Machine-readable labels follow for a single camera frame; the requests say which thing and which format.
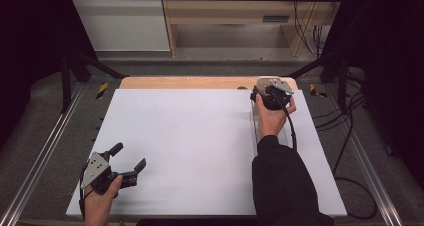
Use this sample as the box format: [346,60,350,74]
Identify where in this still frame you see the white table mat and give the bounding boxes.
[65,88,348,218]

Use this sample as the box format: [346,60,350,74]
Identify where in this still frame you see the person's left hand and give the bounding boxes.
[82,175,124,226]

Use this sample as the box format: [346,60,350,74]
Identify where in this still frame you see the hanging black cable bundle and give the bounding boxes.
[290,0,338,58]

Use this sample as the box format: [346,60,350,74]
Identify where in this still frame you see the yellow black tape strip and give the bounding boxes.
[95,82,110,100]
[308,83,328,99]

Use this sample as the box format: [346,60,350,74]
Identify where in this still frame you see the wooden desk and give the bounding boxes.
[159,0,345,58]

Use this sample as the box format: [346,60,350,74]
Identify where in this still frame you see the black diagonal frame strut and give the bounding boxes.
[60,48,130,114]
[285,49,349,111]

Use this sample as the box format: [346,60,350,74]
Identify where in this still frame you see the wooden table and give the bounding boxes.
[119,76,299,91]

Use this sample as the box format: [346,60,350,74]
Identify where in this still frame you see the person's right hand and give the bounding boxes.
[254,93,297,141]

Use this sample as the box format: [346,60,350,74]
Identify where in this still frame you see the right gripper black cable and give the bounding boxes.
[274,94,378,220]

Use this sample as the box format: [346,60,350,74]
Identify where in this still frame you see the black curtain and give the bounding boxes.
[0,0,98,150]
[321,0,424,190]

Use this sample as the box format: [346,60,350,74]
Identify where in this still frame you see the black floor cables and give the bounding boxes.
[312,67,368,169]

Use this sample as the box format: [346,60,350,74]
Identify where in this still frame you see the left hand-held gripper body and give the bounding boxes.
[80,151,140,194]

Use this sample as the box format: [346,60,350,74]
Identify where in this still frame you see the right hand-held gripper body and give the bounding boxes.
[258,79,295,111]

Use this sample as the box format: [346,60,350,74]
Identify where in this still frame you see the white cabinet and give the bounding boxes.
[65,0,172,52]

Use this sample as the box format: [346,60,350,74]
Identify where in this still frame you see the metal floor rail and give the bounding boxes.
[0,84,86,226]
[324,85,405,226]

